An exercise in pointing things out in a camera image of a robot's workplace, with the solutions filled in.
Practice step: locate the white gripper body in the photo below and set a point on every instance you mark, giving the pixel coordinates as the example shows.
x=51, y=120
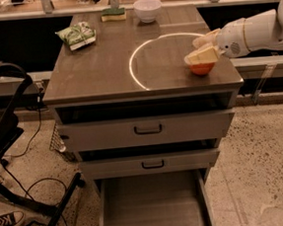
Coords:
x=231, y=40

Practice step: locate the white bowl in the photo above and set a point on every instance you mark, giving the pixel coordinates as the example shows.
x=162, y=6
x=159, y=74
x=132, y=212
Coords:
x=147, y=10

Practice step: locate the red apple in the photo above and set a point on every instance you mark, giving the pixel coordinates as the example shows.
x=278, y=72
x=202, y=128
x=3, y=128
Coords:
x=201, y=69

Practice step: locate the top grey drawer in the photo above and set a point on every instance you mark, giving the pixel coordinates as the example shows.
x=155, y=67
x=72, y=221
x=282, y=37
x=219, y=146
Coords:
x=102, y=135

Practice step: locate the black white sneaker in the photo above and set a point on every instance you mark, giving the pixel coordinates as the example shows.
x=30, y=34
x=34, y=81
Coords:
x=14, y=218

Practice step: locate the grey drawer cabinet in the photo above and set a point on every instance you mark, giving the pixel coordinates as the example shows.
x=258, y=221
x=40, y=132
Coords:
x=135, y=70

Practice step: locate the middle grey drawer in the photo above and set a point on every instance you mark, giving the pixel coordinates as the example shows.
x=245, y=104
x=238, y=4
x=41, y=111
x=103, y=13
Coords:
x=149, y=164

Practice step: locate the green yellow sponge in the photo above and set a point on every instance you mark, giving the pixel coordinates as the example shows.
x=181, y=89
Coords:
x=116, y=14

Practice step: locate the wire mesh basket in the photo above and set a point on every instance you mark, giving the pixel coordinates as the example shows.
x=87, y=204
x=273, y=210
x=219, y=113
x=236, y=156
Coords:
x=57, y=145

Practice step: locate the open bottom drawer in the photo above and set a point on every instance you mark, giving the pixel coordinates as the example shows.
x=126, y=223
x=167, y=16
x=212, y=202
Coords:
x=171, y=199

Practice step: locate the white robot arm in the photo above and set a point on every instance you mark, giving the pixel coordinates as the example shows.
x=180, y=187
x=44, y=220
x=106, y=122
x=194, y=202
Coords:
x=262, y=31

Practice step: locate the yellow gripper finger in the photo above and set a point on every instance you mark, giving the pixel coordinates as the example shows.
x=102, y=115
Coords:
x=210, y=54
x=208, y=38

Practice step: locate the green jalapeno chip bag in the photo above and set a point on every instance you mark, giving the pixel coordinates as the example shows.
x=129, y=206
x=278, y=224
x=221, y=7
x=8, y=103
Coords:
x=78, y=35

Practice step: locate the grey drawer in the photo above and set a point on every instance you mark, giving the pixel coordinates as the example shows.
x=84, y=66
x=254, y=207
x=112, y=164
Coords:
x=149, y=164
x=102, y=135

